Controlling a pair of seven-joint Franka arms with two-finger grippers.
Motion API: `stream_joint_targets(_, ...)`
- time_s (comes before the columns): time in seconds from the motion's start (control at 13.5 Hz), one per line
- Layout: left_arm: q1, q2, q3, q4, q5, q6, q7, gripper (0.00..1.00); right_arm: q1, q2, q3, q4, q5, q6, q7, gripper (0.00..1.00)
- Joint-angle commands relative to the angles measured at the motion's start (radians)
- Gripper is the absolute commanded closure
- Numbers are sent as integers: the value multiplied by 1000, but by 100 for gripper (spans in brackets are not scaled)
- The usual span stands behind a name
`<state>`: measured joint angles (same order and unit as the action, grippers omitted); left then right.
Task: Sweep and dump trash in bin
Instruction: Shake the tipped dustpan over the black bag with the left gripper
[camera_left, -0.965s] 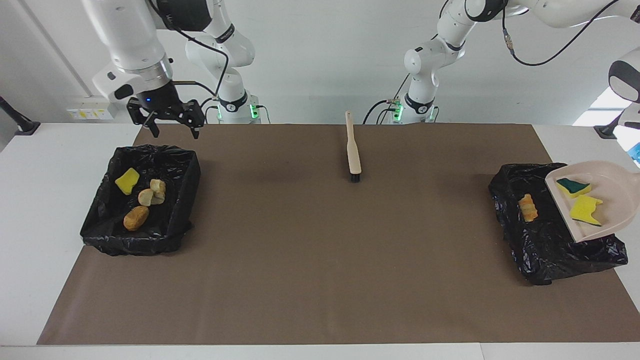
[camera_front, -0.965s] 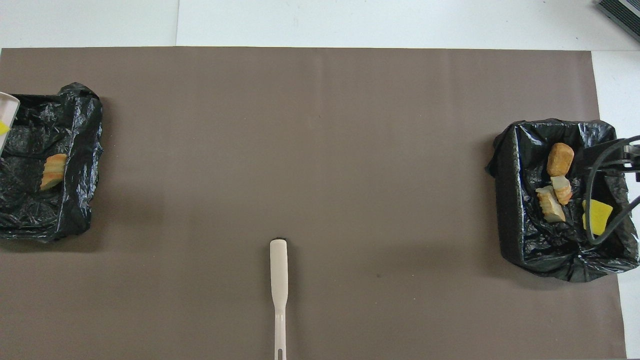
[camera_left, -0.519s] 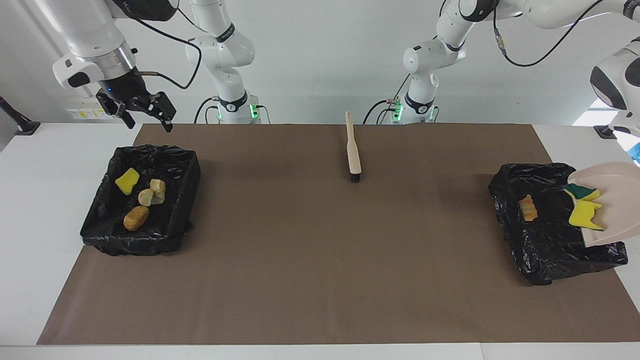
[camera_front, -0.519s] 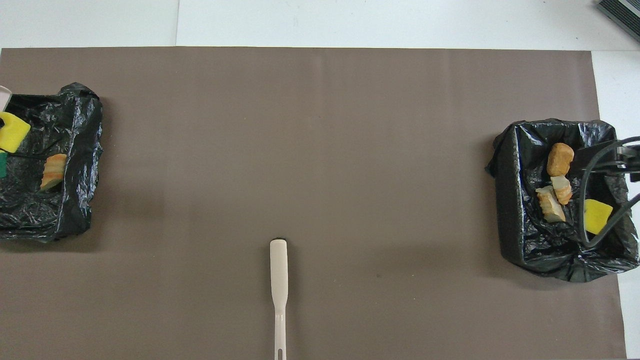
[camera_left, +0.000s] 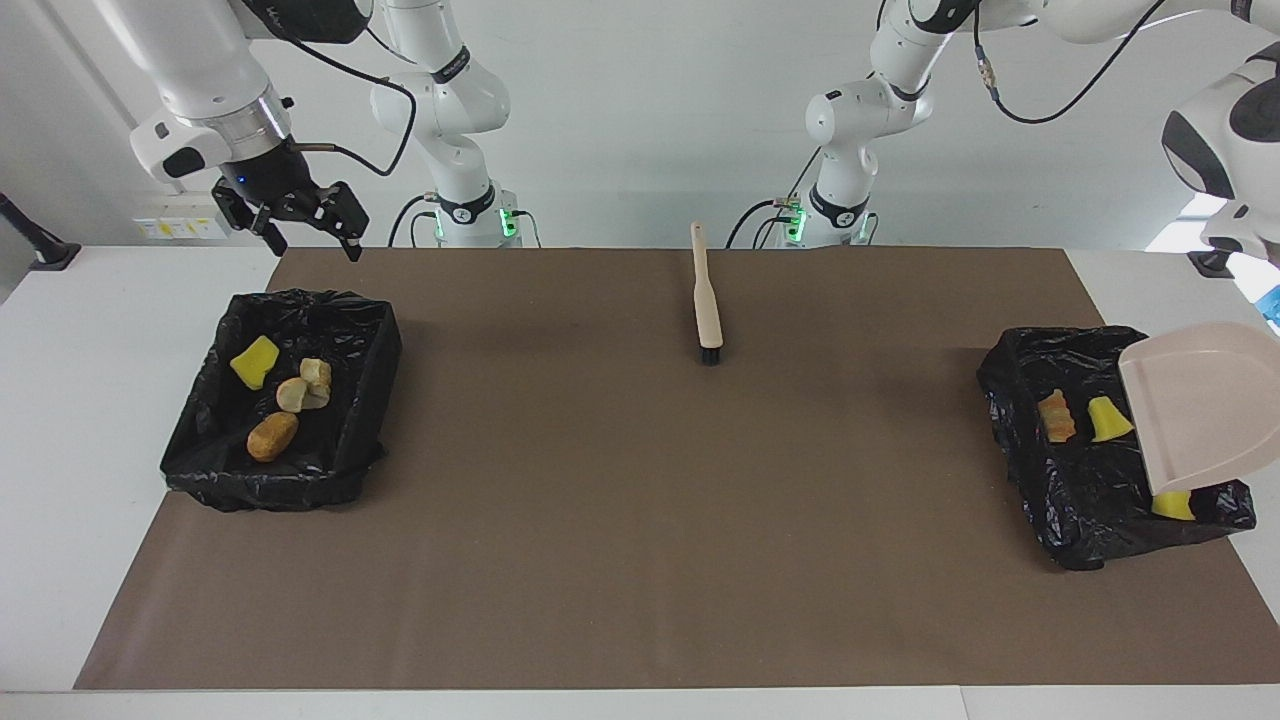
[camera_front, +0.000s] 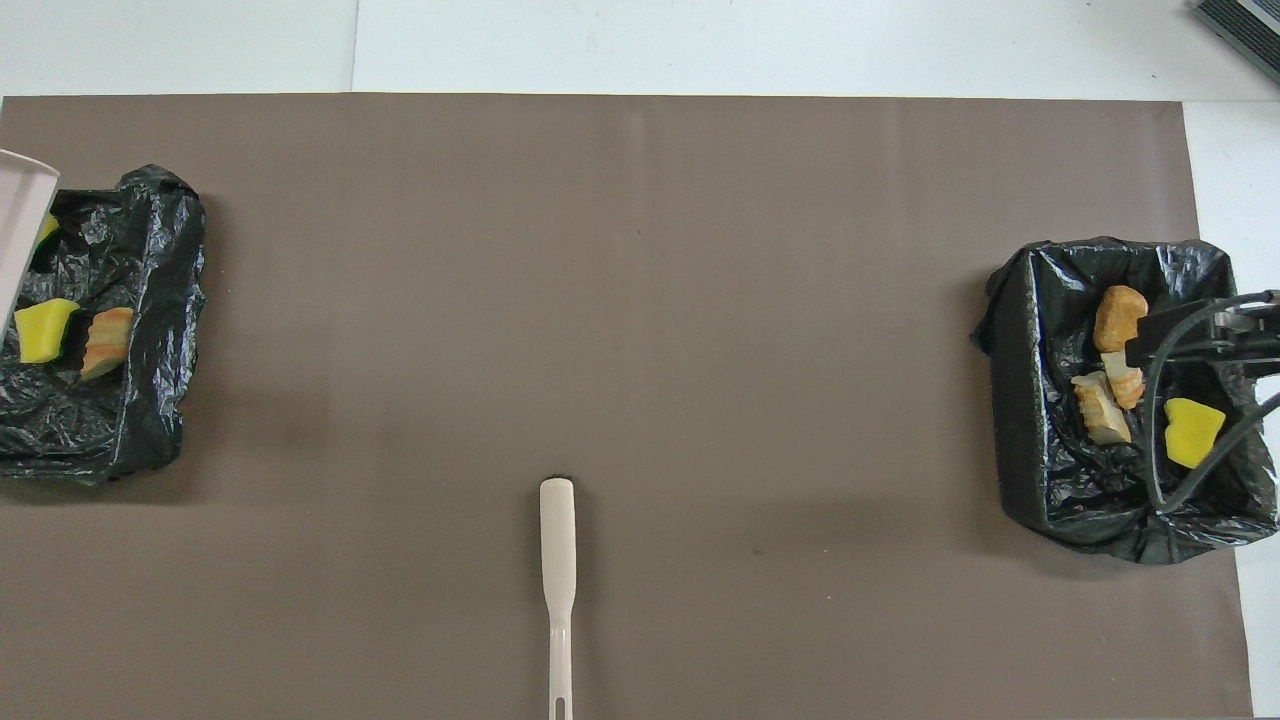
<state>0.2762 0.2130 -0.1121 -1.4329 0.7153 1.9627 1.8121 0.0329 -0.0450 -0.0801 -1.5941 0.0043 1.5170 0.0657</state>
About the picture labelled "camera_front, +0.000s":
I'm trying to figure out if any beige plastic dustpan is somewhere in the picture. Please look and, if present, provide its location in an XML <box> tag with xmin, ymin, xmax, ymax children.
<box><xmin>0</xmin><ymin>148</ymin><xmax>61</xmax><ymax>346</ymax></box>

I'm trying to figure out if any pale beige foam chunk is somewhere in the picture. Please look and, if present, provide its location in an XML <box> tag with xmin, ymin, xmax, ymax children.
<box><xmin>1070</xmin><ymin>371</ymin><xmax>1134</xmax><ymax>447</ymax></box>
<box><xmin>1101</xmin><ymin>352</ymin><xmax>1146</xmax><ymax>411</ymax></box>

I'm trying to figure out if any beige hand brush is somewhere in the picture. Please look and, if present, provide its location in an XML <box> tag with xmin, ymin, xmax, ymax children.
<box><xmin>539</xmin><ymin>477</ymin><xmax>578</xmax><ymax>720</ymax></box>

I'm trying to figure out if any brown bread roll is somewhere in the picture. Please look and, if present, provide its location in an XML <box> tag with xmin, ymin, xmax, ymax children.
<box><xmin>1093</xmin><ymin>285</ymin><xmax>1150</xmax><ymax>354</ymax></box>

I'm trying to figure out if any brown table mat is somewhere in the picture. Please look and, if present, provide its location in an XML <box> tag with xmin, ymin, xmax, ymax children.
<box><xmin>0</xmin><ymin>95</ymin><xmax>1256</xmax><ymax>720</ymax></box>

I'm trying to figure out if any black bag lined bin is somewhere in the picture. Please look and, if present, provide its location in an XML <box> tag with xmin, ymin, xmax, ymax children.
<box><xmin>0</xmin><ymin>165</ymin><xmax>207</xmax><ymax>487</ymax></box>
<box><xmin>970</xmin><ymin>236</ymin><xmax>1280</xmax><ymax>566</ymax></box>

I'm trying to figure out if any dark ribbed device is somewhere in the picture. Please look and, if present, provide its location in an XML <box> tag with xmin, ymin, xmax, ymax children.
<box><xmin>1193</xmin><ymin>0</ymin><xmax>1280</xmax><ymax>86</ymax></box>

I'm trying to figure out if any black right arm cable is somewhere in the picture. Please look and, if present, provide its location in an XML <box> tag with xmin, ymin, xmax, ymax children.
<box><xmin>1143</xmin><ymin>290</ymin><xmax>1280</xmax><ymax>513</ymax></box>

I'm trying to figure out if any notched yellow sponge piece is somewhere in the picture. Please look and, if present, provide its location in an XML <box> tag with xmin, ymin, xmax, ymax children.
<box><xmin>14</xmin><ymin>298</ymin><xmax>83</xmax><ymax>365</ymax></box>

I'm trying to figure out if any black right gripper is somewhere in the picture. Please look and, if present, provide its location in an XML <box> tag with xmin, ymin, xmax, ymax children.
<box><xmin>1125</xmin><ymin>290</ymin><xmax>1280</xmax><ymax>369</ymax></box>

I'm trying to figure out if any yellowish beige foam chunk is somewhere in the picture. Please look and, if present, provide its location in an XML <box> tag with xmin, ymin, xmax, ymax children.
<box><xmin>80</xmin><ymin>306</ymin><xmax>135</xmax><ymax>381</ymax></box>

